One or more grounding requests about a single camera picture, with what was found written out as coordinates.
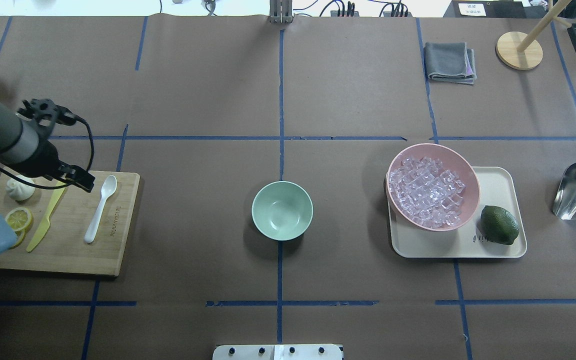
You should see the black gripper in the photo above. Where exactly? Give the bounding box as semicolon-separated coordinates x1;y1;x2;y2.
16;98;95;193

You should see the white plastic spoon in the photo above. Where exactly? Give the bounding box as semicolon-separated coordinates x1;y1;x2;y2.
83;174;118;244

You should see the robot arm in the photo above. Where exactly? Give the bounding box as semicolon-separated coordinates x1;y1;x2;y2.
0;99;95;254

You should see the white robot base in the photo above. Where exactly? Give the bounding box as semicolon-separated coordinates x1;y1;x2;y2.
212;343;345;360

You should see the green bowl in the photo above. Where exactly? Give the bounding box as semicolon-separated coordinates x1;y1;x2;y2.
251;181;314;242

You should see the pile of ice cubes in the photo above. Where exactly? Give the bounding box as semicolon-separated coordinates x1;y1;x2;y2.
386;156;466;230

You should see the pink bowl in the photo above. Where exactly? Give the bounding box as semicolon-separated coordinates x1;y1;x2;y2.
385;143;481;231

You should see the yellow plastic knife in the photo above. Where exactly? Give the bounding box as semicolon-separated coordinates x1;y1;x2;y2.
25;187;66;253

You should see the white steamed bun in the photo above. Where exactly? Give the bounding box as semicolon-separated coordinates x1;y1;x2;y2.
5;176;35;202

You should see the lemon slice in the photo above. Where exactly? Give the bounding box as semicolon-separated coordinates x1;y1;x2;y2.
4;207;34;233
10;230;26;249

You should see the bamboo cutting board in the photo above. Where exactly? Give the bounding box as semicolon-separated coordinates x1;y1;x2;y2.
0;171;141;277

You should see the grey folded cloth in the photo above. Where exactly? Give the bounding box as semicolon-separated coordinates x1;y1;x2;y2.
423;42;477;85

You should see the beige tray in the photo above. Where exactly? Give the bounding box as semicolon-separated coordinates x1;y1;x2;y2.
389;166;528;259

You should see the green avocado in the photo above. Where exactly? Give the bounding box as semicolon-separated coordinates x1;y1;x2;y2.
480;205;520;246

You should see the wooden mug tree stand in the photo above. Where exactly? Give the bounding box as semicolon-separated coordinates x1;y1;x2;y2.
494;0;571;71

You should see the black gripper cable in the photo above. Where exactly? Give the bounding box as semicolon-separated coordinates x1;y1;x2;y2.
0;116;96;191

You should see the metal frame post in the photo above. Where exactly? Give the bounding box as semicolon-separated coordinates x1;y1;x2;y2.
269;0;295;24

